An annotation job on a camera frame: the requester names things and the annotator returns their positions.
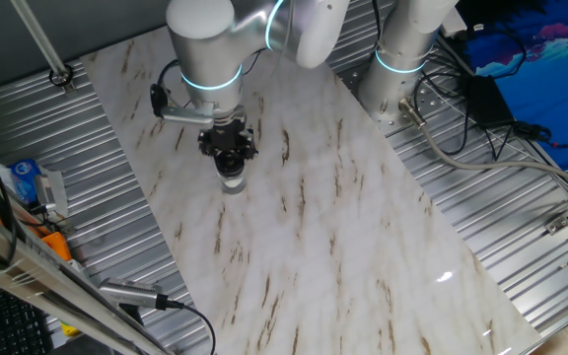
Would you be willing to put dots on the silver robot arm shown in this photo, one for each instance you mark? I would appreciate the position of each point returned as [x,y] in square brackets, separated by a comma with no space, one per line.
[205,49]

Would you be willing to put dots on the aluminium frame bar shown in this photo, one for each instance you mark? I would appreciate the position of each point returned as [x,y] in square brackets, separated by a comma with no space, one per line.
[18,266]

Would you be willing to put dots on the silver exterior camera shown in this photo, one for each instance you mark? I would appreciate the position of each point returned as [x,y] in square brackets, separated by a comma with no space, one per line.
[126,292]

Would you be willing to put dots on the aluminium post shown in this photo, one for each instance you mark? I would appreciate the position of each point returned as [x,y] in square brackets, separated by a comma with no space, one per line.
[42,44]

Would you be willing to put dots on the clear glass jar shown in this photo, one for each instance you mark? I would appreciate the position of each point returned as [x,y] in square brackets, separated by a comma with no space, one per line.
[232,183]

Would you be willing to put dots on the black power adapter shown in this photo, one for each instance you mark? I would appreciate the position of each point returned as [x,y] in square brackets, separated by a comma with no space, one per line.
[488,101]

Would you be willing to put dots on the blue tissue pack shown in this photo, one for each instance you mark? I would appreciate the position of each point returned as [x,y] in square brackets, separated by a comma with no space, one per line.
[22,180]

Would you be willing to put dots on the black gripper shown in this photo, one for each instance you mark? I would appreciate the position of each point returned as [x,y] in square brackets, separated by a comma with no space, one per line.
[228,135]

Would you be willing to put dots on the white power strip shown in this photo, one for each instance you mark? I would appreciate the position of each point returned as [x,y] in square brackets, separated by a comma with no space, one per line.
[454,22]

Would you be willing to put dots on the marble pattern board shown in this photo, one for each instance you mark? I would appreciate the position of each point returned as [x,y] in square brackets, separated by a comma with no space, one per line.
[313,222]

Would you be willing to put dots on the black keyboard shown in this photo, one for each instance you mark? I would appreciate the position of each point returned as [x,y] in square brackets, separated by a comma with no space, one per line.
[3,325]

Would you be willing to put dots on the silver vented device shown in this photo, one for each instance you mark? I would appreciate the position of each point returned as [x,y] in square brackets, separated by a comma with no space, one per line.
[52,192]

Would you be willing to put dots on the yellow button box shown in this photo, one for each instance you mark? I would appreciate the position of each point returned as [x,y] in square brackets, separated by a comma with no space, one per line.
[70,330]

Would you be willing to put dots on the silver camera bracket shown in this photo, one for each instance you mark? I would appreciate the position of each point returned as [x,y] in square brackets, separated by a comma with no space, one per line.
[188,114]

